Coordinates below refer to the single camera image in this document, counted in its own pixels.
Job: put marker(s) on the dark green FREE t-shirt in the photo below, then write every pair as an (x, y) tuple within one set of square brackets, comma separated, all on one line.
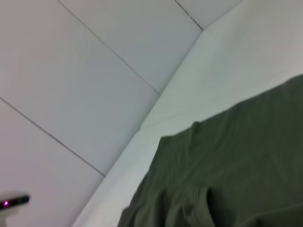
[(225, 165)]

